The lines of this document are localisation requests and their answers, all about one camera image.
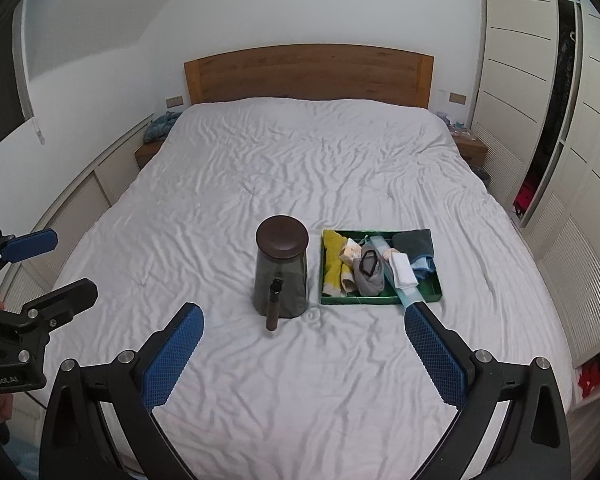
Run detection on white cloth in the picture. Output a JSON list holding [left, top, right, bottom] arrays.
[[388, 254, 418, 289]]

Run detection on beige sponge puff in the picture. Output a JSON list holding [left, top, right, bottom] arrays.
[[382, 247, 404, 261]]

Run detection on black hair band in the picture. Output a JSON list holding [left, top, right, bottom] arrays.
[[358, 248, 381, 278]]

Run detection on clear plastic zip bag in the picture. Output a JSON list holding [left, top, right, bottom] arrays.
[[365, 235, 424, 310]]

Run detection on grey drawstring pouch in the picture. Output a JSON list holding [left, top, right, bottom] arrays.
[[353, 246, 385, 297]]

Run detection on tissue pack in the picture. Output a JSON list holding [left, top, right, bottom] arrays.
[[339, 238, 362, 266]]

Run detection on left wooden nightstand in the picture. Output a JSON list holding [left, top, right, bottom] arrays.
[[134, 140, 164, 170]]

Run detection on wooden nightstand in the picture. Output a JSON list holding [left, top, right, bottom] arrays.
[[134, 140, 164, 170], [452, 134, 489, 167]]

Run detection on teal knitted cloth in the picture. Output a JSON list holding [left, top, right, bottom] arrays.
[[143, 112, 182, 144]]

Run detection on light blue cloth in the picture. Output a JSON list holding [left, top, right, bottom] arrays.
[[411, 255, 437, 282]]

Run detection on dark green towel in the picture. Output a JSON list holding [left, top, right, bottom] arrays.
[[392, 229, 434, 262]]

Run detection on yellow cloth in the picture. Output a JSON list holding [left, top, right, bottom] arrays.
[[322, 230, 350, 297]]

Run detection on right wooden nightstand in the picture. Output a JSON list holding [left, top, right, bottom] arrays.
[[452, 134, 489, 167]]

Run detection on white wardrobe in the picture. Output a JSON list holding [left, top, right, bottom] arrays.
[[472, 0, 600, 366]]

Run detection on wooden headboard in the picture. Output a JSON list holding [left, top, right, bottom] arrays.
[[184, 44, 434, 108]]

